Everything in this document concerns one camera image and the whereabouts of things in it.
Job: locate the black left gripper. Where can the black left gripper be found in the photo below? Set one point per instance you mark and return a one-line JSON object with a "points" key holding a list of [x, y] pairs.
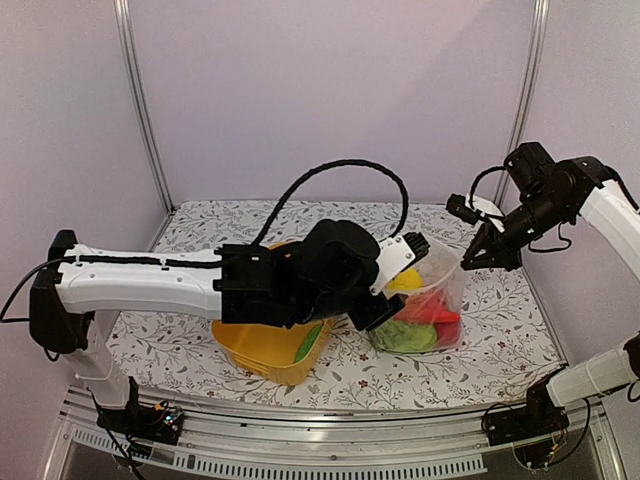
{"points": [[370, 317]]}

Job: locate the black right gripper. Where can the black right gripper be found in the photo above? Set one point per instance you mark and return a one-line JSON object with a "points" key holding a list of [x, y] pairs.
{"points": [[499, 254]]}

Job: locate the yellow toy lemon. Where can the yellow toy lemon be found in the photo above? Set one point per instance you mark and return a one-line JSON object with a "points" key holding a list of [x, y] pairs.
{"points": [[408, 280]]}

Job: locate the orange toy carrot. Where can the orange toy carrot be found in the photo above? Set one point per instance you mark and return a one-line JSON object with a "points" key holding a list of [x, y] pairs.
{"points": [[427, 309]]}

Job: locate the green toy broccoli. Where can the green toy broccoli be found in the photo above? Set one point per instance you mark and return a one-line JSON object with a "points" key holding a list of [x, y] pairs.
{"points": [[394, 335]]}

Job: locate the clear zip top bag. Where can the clear zip top bag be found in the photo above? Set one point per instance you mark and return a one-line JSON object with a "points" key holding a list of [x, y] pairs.
{"points": [[440, 270]]}

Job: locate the red toy tomato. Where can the red toy tomato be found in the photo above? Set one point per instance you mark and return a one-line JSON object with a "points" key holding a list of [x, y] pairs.
{"points": [[448, 334]]}

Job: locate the green toy cabbage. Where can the green toy cabbage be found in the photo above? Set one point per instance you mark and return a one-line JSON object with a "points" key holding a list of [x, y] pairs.
{"points": [[419, 338]]}

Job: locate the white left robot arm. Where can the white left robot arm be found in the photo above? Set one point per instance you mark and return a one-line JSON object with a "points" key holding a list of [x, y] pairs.
{"points": [[77, 281]]}

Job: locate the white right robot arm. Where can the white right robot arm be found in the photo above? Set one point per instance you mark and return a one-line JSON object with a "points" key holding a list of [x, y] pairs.
{"points": [[553, 194]]}

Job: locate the green toy cucumber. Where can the green toy cucumber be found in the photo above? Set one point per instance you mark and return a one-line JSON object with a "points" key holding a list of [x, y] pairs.
{"points": [[308, 342]]}

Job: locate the yellow plastic basket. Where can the yellow plastic basket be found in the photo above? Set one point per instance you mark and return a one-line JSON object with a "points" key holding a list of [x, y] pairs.
{"points": [[269, 351]]}

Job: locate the floral tablecloth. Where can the floral tablecloth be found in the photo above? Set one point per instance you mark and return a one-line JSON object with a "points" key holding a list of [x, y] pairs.
{"points": [[506, 344]]}

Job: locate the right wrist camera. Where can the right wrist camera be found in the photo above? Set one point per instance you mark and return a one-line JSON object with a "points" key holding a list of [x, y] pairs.
{"points": [[474, 209]]}

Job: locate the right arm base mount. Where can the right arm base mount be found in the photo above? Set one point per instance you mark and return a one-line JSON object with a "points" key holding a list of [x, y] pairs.
{"points": [[538, 417]]}

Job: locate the right aluminium frame post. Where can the right aluminium frame post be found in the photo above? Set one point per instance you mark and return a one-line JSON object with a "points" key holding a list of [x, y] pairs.
{"points": [[532, 66]]}

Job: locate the aluminium frame post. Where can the aluminium frame post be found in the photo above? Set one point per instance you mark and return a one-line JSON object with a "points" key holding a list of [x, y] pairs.
{"points": [[532, 66], [134, 77]]}

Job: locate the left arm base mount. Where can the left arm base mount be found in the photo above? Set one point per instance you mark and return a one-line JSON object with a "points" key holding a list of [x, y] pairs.
{"points": [[161, 423]]}

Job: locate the left aluminium frame post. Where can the left aluminium frame post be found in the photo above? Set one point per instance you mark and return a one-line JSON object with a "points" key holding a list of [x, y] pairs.
{"points": [[134, 77]]}

